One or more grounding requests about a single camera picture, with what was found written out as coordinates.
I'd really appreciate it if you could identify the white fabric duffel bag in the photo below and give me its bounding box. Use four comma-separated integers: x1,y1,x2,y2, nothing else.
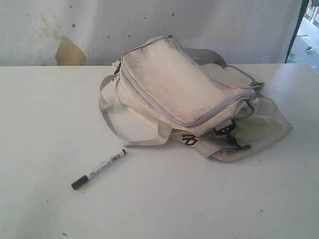
100,35,293,162

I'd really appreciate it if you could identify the white marker black cap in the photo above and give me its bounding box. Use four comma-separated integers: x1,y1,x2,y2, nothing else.
71,149,127,190

